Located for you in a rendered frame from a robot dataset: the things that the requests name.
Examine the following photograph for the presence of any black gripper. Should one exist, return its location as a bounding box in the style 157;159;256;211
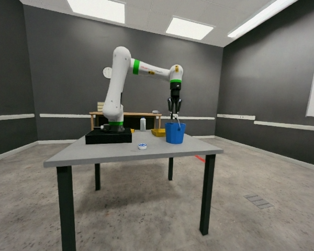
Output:
167;89;182;120

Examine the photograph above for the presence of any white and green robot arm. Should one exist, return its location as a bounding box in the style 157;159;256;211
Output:
93;47;183;132

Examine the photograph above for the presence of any yellow square tray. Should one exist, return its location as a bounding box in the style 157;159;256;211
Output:
151;129;166;137

